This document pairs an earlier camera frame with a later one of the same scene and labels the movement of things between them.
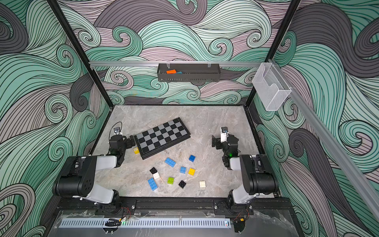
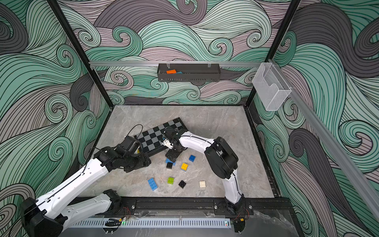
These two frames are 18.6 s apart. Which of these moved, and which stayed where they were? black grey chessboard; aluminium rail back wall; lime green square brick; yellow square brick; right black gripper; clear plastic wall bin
Moved: right black gripper; yellow square brick
Stayed: lime green square brick; aluminium rail back wall; black grey chessboard; clear plastic wall bin
